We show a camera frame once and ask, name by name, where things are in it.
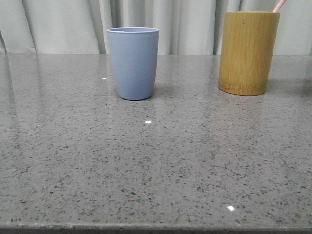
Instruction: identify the blue plastic cup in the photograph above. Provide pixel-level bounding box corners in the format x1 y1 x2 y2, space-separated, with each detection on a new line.
107 27 159 101

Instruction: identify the bamboo cylindrical holder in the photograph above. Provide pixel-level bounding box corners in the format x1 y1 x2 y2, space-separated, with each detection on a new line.
218 11 280 96

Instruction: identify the grey curtain backdrop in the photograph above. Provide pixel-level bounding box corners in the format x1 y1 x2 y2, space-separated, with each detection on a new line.
0 0 312 56

